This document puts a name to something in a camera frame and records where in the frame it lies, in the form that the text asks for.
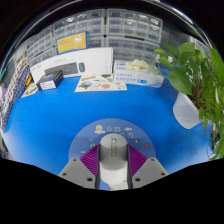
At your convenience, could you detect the white computer mouse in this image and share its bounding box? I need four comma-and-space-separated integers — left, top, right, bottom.
98, 133, 129, 186

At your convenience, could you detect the red blue checkered cloth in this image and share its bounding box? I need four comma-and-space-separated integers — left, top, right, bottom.
2, 64, 26, 114

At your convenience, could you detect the white plant pot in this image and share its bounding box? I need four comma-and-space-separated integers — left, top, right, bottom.
172, 91, 204, 130

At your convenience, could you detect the green leafy plant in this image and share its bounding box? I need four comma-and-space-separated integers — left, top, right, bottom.
153, 41, 224, 161

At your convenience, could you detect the yellow flat box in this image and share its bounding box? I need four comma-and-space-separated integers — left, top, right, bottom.
55, 31, 90, 55

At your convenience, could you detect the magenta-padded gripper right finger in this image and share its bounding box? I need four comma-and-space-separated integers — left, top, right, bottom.
127, 143, 169, 190

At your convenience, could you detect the blue white tissue box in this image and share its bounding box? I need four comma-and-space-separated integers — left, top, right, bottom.
113, 59, 165, 89

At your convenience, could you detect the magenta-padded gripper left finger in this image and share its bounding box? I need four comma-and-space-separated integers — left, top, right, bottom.
58, 143, 102, 190

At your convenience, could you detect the long white keyboard box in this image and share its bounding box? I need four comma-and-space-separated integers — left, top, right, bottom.
29, 47, 114, 84

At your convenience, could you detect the small black box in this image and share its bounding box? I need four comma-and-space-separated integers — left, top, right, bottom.
35, 69, 64, 92

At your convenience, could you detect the round blue printed mouse pad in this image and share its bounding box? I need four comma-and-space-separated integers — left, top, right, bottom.
68, 118, 157, 192

